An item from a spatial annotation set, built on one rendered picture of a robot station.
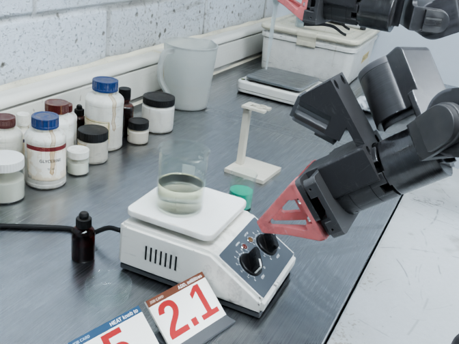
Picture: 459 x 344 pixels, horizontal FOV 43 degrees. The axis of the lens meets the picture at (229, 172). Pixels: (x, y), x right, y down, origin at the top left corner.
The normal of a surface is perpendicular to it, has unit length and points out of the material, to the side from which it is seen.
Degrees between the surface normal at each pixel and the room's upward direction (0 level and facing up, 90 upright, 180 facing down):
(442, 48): 90
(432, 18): 90
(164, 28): 90
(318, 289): 0
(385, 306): 0
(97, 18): 90
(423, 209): 0
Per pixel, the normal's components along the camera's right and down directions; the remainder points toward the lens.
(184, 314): 0.58, -0.48
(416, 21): -0.02, 0.40
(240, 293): -0.40, 0.33
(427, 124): -0.88, 0.09
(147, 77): 0.89, 0.27
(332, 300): 0.11, -0.91
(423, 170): -0.29, 0.52
